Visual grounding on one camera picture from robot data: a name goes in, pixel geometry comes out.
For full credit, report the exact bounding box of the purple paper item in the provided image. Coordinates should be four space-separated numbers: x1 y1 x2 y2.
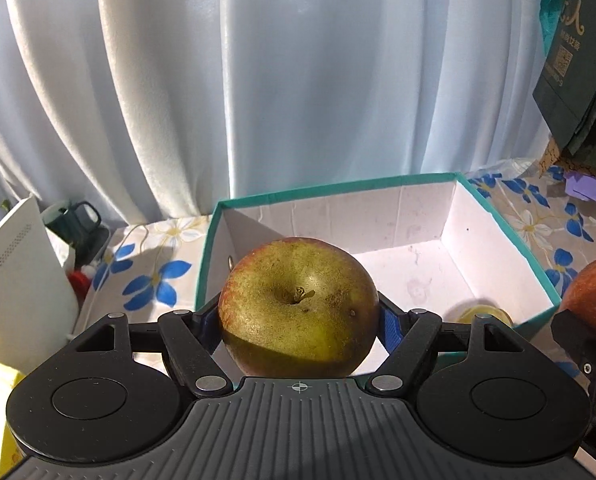
565 170 596 205

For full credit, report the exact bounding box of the yellow-green fruit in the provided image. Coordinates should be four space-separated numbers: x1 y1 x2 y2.
455 301 514 328

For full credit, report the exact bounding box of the white curtain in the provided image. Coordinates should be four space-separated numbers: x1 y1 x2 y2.
0 0 578 231

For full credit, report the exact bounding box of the teal cardboard box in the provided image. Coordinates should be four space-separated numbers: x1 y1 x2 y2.
194 172 562 376

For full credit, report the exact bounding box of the white perforated device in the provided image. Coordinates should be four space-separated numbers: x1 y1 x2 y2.
0 196 79 376

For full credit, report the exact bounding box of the teal plastic bag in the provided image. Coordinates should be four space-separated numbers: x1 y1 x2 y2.
538 0 571 61

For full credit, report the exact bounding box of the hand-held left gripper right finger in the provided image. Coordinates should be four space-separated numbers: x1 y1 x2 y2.
364 291 522 397

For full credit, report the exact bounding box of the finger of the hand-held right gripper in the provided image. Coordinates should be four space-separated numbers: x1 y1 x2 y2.
550 309 596 403

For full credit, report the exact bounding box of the small red white object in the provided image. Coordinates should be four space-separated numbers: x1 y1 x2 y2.
67 266 96 292

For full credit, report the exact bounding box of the blue floral tablecloth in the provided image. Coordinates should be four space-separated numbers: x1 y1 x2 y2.
68 157 596 386

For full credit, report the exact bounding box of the dark green paper bag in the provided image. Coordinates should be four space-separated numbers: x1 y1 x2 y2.
532 0 596 181

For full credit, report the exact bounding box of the brown patterned box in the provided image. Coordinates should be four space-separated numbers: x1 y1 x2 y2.
538 141 578 176

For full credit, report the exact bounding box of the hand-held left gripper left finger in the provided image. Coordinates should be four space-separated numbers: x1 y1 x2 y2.
73 299 233 401

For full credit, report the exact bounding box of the green-brown apple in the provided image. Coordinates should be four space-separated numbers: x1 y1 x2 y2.
218 236 380 378

